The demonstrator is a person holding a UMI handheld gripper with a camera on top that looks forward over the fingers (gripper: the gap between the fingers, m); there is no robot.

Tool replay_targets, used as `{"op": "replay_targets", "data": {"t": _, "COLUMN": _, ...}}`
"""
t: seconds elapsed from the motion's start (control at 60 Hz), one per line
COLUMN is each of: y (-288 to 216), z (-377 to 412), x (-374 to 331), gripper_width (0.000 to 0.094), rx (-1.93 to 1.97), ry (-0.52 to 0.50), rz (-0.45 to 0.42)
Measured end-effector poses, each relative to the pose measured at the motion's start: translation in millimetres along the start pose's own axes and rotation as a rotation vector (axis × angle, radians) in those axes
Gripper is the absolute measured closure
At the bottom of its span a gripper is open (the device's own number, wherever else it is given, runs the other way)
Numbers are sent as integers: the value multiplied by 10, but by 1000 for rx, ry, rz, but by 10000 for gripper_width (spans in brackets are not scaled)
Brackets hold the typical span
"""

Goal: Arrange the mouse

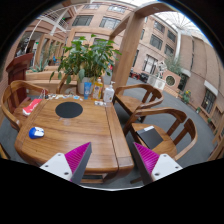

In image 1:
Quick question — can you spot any wooden chair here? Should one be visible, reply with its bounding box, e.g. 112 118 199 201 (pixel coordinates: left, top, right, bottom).
113 84 164 116
1 80 48 131
123 107 199 185

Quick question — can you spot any wooden table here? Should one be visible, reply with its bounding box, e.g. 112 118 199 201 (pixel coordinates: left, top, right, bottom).
15 98 134 183

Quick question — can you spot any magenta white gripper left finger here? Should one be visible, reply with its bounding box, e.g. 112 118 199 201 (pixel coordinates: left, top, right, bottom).
41 142 92 185

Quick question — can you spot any white plant pot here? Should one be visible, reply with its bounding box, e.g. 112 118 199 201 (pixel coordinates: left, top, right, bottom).
77 77 94 95

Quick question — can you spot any wooden chair left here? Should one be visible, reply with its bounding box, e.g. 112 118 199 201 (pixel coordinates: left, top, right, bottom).
1 80 48 131

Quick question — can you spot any green potted plant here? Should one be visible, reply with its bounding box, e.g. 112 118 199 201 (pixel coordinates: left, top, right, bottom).
57 36 120 84

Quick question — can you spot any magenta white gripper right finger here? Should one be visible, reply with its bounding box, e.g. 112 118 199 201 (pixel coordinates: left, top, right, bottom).
133 142 182 185

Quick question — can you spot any red white package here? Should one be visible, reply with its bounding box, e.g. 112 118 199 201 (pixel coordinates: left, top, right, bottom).
22 99 41 116

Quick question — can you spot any blue tube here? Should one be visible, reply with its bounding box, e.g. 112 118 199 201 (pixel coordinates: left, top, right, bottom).
84 82 91 99

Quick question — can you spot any round black mouse pad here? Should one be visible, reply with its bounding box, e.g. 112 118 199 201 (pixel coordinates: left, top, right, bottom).
55 102 83 118

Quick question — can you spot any blue white computer mouse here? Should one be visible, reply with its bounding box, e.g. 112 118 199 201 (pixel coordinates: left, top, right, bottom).
29 127 44 139

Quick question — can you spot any white hand sanitizer pump bottle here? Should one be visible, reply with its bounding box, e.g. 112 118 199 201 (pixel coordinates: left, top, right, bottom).
103 82 115 103

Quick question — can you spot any wooden chair far right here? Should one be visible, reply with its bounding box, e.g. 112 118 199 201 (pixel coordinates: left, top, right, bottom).
113 84 164 116

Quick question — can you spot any wooden chair near right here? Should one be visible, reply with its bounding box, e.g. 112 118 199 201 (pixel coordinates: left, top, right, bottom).
123 107 199 185

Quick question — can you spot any yellow liquid bottle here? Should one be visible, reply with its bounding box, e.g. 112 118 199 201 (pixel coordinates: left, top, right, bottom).
92 78 103 100

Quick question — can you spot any wooden pillar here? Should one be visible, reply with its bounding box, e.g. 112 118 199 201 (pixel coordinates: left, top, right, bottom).
109 1 173 89

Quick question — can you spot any black notebook on chair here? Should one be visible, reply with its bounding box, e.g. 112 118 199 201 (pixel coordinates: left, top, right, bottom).
137 126 163 149

